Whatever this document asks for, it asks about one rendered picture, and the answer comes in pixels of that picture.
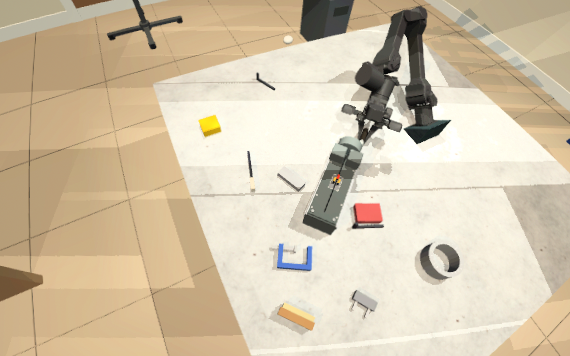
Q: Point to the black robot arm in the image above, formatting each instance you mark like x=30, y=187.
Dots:
x=411, y=23

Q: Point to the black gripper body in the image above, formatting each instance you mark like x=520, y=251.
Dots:
x=378, y=99

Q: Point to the blue c-clamp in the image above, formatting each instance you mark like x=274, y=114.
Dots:
x=292, y=266

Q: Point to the red rectangular block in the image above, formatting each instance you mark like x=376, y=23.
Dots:
x=367, y=213

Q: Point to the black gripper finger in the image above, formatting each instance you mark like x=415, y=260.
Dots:
x=360, y=127
x=373, y=129

